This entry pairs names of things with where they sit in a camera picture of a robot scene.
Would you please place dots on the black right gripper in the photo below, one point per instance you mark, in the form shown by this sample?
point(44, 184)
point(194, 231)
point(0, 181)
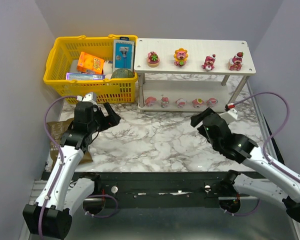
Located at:
point(203, 124)

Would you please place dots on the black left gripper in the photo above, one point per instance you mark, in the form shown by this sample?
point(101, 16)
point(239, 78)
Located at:
point(103, 119)

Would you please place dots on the pink bear yellow-hat toy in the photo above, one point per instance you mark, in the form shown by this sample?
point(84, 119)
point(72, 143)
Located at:
point(198, 103)

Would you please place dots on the pink bear shell toy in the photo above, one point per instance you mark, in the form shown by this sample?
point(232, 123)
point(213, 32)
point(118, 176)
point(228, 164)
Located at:
point(180, 103)

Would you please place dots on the pink bear flower-wreath toy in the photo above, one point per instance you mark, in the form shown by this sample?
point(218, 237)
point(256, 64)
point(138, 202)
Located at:
point(164, 102)

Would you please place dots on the pink bear white-hat toy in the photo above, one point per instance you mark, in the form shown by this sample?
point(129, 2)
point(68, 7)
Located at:
point(209, 62)

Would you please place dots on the pink bear sunflower toy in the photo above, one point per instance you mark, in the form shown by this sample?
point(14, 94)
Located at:
point(180, 57)

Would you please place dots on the pink bear strawberry toy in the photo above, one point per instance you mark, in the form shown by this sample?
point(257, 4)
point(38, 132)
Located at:
point(236, 62)

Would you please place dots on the pink bear cake toy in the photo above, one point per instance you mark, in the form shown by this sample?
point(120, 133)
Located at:
point(153, 59)

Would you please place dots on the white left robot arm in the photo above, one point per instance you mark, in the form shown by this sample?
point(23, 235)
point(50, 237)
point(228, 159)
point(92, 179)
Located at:
point(51, 214)

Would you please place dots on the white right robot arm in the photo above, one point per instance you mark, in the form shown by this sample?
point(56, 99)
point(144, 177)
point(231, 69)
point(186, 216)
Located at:
point(283, 186)

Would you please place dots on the white two-tier shelf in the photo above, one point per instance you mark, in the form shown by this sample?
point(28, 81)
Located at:
point(190, 81)

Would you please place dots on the green melon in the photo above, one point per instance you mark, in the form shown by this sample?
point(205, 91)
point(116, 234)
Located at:
point(122, 73)

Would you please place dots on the white item in basket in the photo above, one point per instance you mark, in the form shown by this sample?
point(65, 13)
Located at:
point(107, 67)

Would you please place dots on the brown paper bag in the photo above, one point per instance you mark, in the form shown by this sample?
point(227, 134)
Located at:
point(56, 130)

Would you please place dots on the orange snack box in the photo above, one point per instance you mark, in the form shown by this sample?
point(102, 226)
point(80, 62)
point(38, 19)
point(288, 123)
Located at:
point(90, 64)

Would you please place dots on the purple flat box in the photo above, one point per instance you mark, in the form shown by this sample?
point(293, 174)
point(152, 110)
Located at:
point(84, 77)

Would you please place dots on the blue razor package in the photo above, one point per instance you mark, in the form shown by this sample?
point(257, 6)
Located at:
point(123, 54)

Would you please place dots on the yellow plastic basket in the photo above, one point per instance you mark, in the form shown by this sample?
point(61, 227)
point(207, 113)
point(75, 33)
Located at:
point(66, 49)

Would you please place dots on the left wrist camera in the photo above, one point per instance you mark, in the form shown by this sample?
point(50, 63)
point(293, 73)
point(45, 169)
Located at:
point(89, 97)

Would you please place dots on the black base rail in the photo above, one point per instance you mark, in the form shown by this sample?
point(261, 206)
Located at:
point(153, 190)

